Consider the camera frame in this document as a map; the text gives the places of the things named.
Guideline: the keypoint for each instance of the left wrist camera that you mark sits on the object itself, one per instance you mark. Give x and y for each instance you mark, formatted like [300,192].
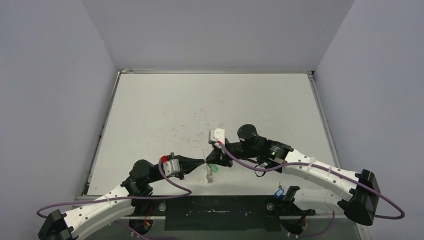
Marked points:
[171,165]

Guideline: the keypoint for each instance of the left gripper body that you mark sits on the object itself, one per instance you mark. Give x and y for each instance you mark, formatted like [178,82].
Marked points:
[158,175]

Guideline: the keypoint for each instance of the green tagged key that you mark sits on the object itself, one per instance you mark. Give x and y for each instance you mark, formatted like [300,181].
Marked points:
[213,167]

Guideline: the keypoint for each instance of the blue tagged key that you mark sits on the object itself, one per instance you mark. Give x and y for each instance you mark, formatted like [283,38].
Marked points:
[280,191]

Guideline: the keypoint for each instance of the aluminium rail front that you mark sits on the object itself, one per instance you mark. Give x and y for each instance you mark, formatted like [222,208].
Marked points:
[260,206]

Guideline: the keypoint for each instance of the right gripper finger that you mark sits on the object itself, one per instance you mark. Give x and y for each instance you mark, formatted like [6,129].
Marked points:
[216,156]
[221,162]

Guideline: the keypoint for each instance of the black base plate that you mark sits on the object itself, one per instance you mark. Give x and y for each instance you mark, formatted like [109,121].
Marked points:
[215,223]

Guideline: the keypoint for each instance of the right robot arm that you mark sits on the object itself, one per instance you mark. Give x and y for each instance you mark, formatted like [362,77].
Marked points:
[355,194]

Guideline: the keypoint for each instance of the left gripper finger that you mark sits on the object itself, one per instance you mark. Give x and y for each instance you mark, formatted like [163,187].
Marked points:
[188,167]
[188,160]

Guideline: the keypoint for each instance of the large metal key ring plate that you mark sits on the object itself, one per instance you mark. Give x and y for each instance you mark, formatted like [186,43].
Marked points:
[209,172]

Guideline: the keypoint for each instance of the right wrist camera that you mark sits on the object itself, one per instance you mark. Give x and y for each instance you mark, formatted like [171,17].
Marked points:
[215,136]

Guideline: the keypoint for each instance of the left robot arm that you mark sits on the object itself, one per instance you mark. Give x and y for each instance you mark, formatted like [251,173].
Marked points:
[91,216]

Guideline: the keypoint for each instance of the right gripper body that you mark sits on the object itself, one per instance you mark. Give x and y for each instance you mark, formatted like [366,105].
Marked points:
[224,154]

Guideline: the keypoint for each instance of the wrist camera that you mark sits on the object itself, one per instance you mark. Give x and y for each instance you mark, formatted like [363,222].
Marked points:
[215,136]
[171,165]

